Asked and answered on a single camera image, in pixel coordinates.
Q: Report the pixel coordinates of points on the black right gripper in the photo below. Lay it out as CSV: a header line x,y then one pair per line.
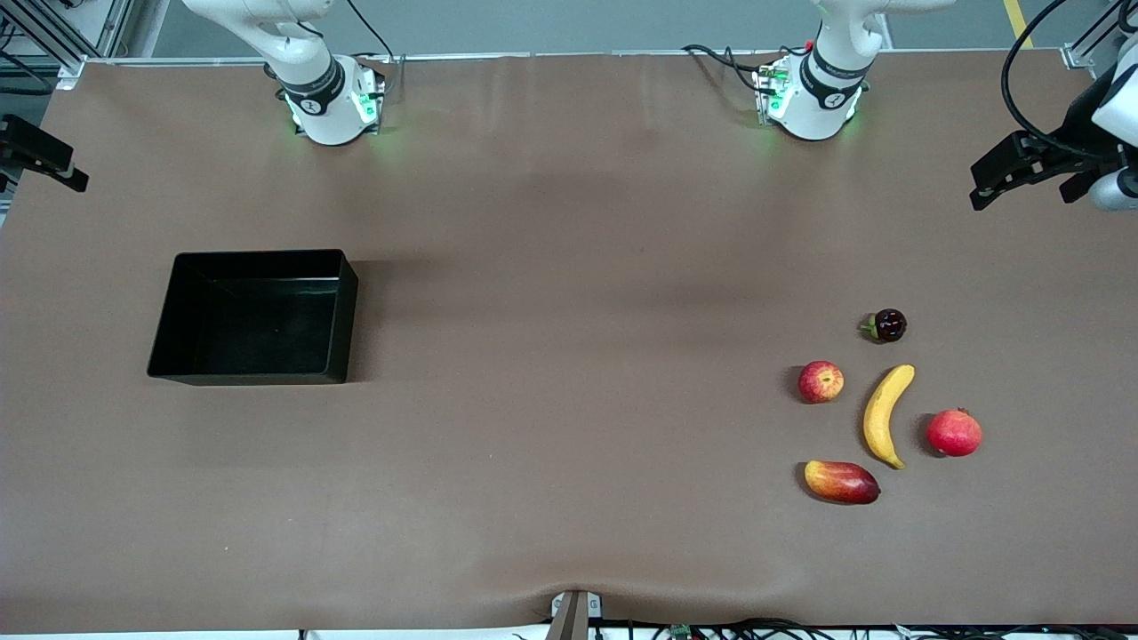
x,y
25,147

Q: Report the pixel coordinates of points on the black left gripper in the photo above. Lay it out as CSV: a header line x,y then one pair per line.
x,y
1073,121

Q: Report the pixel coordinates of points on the yellow banana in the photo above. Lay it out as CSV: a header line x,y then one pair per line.
x,y
880,418

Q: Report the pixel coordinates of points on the black plastic box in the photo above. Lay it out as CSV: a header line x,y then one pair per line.
x,y
258,329

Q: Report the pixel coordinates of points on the small red yellow apple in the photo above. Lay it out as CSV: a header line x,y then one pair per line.
x,y
821,382

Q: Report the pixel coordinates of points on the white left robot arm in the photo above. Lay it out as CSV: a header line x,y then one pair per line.
x,y
813,89

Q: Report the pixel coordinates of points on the dark purple mangosteen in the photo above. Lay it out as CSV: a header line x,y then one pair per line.
x,y
889,325

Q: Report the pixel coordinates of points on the red pomegranate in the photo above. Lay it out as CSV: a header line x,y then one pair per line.
x,y
954,434

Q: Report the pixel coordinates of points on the red yellow mango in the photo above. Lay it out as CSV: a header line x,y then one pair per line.
x,y
840,482

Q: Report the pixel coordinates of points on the brown table cover mat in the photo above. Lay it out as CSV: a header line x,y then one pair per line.
x,y
533,444

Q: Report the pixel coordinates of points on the small green circuit board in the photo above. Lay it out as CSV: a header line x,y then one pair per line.
x,y
680,631

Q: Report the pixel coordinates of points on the aluminium corner frame post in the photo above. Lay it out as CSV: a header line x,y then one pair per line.
x,y
1080,53

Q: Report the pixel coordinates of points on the aluminium frame with black struts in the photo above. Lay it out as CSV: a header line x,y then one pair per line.
x,y
111,22

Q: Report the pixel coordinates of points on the silver table edge rail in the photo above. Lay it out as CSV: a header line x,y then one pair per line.
x,y
533,56

